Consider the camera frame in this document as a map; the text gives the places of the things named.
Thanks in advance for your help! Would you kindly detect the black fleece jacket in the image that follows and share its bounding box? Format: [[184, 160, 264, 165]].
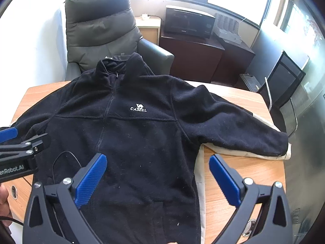
[[10, 52, 288, 244]]

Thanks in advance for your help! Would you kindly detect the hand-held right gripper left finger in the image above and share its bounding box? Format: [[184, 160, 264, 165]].
[[22, 153, 107, 244]]

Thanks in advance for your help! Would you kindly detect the grey ribbed tray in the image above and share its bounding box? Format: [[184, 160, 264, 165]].
[[213, 12, 242, 44]]

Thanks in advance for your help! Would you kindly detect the grey keyboard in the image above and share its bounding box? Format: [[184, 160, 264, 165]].
[[240, 73, 262, 93]]

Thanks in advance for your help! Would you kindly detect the grey leather armchair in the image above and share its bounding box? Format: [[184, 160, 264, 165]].
[[65, 0, 175, 82]]

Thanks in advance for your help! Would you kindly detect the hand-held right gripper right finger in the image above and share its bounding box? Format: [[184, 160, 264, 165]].
[[209, 154, 294, 244]]

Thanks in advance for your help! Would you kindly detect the light wooden side cabinet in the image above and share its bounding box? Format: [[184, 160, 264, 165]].
[[134, 16, 162, 47]]

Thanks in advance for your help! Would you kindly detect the person's left hand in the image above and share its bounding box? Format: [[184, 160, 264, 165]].
[[0, 185, 12, 229]]

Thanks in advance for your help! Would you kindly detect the thin black cable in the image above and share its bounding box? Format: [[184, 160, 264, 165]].
[[0, 216, 24, 225], [52, 151, 82, 183]]

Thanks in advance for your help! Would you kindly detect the black microwave oven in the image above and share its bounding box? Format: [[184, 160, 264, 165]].
[[164, 5, 216, 39]]

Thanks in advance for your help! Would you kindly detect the dark brown low cabinet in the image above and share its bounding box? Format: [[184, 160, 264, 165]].
[[159, 34, 256, 85]]

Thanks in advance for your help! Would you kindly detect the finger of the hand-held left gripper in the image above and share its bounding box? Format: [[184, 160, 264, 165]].
[[0, 133, 50, 161], [0, 126, 18, 144]]

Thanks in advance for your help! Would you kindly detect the chrome frame chair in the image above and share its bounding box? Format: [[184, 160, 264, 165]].
[[261, 77, 298, 138]]

